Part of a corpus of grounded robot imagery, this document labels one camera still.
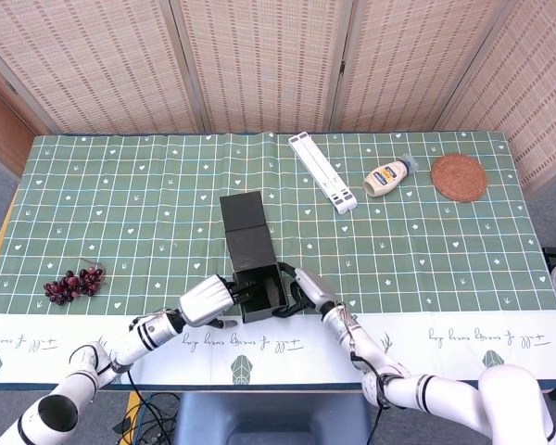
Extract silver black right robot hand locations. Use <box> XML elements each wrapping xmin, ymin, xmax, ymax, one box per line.
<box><xmin>272</xmin><ymin>261</ymin><xmax>338</xmax><ymax>321</ymax></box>

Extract black floor cables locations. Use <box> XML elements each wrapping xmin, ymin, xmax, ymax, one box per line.
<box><xmin>113</xmin><ymin>392</ymin><xmax>182</xmax><ymax>445</ymax></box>

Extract green grid tablecloth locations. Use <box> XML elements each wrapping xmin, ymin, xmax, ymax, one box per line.
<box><xmin>0</xmin><ymin>131</ymin><xmax>556</xmax><ymax>386</ymax></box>

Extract round brown woven coaster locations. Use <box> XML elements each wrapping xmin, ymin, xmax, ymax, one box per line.
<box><xmin>430</xmin><ymin>153</ymin><xmax>489</xmax><ymax>203</ymax></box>

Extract black folding cardboard box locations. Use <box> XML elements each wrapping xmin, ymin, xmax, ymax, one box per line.
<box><xmin>219</xmin><ymin>189</ymin><xmax>291</xmax><ymax>324</ymax></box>

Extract cream mayonnaise squeeze bottle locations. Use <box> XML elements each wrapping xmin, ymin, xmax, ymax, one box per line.
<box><xmin>362</xmin><ymin>154</ymin><xmax>419</xmax><ymax>198</ymax></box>

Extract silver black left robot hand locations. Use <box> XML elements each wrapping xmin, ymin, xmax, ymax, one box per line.
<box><xmin>178</xmin><ymin>273</ymin><xmax>257</xmax><ymax>329</ymax></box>

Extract dark red grape bunch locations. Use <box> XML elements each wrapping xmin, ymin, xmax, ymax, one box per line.
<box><xmin>44</xmin><ymin>258</ymin><xmax>107</xmax><ymax>306</ymax></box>

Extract white folding stand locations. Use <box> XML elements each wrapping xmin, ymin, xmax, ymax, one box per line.
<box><xmin>287</xmin><ymin>132</ymin><xmax>358</xmax><ymax>215</ymax></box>

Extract bamboo folding screen panel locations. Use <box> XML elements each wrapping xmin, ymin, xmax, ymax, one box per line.
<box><xmin>169</xmin><ymin>0</ymin><xmax>353</xmax><ymax>134</ymax></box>
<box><xmin>437</xmin><ymin>0</ymin><xmax>556</xmax><ymax>194</ymax></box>
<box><xmin>0</xmin><ymin>0</ymin><xmax>200</xmax><ymax>135</ymax></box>
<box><xmin>331</xmin><ymin>0</ymin><xmax>523</xmax><ymax>134</ymax></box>

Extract brown wooden door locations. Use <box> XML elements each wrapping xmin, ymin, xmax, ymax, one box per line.
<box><xmin>0</xmin><ymin>76</ymin><xmax>37</xmax><ymax>178</ymax></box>

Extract grey blue robot torso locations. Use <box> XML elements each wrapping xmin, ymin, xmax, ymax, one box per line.
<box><xmin>173</xmin><ymin>392</ymin><xmax>374</xmax><ymax>445</ymax></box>

